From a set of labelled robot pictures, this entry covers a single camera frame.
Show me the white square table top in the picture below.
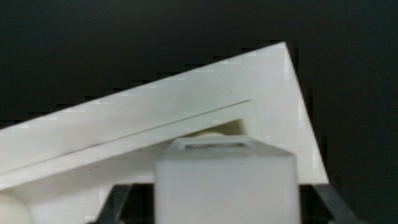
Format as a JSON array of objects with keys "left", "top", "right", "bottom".
[{"left": 0, "top": 44, "right": 329, "bottom": 224}]

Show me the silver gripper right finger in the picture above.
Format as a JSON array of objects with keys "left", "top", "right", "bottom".
[{"left": 299, "top": 184, "right": 370, "bottom": 224}]

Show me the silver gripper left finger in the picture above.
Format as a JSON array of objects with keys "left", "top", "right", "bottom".
[{"left": 87, "top": 183, "right": 155, "bottom": 224}]

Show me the white leg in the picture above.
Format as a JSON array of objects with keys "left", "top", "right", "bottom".
[{"left": 155, "top": 136, "right": 300, "bottom": 224}]

